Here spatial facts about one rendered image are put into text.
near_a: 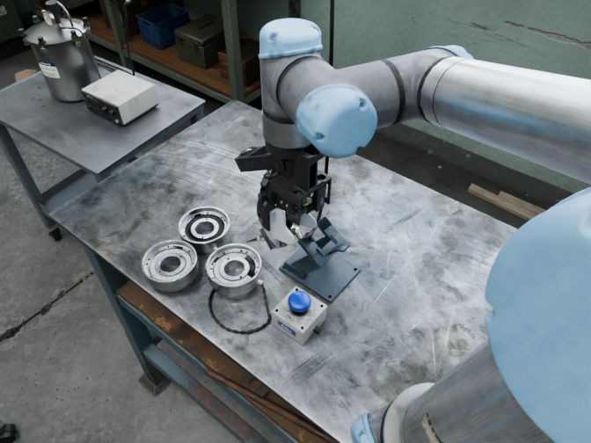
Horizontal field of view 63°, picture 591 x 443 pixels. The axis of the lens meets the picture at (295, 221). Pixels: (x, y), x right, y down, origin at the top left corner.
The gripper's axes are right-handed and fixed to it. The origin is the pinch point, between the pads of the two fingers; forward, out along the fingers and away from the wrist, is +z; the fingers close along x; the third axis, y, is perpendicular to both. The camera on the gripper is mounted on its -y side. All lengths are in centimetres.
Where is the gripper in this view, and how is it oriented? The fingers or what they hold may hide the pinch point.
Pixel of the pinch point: (281, 233)
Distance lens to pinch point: 81.4
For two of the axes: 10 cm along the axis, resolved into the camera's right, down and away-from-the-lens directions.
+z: 0.0, 7.4, 6.7
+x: 6.9, -4.9, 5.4
